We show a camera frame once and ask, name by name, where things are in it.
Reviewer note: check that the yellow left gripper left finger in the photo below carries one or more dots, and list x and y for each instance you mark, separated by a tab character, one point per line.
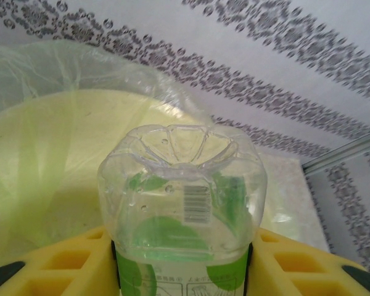
49	271

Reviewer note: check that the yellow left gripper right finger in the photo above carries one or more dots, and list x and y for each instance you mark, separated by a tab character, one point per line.
311	271

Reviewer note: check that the clear bottle green label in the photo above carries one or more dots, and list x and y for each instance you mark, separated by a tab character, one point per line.
179	200

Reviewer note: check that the aluminium frame post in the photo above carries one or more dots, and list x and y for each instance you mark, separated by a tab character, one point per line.
342	151

